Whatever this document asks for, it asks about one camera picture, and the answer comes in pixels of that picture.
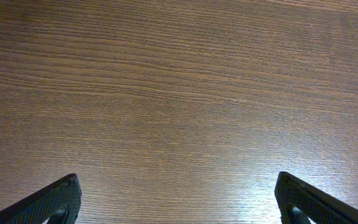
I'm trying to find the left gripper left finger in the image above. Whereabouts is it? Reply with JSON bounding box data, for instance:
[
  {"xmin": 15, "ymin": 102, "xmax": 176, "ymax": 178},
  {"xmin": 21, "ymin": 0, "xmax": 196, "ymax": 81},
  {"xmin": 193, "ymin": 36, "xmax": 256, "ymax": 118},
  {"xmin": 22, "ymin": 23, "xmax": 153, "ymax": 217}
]
[{"xmin": 0, "ymin": 174, "xmax": 82, "ymax": 224}]

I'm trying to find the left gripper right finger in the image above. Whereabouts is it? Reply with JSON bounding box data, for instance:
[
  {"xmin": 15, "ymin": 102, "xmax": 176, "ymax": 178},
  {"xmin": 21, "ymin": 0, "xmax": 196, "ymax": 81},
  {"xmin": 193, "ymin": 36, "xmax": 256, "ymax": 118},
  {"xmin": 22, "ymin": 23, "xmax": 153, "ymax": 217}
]
[{"xmin": 275, "ymin": 172, "xmax": 358, "ymax": 224}]

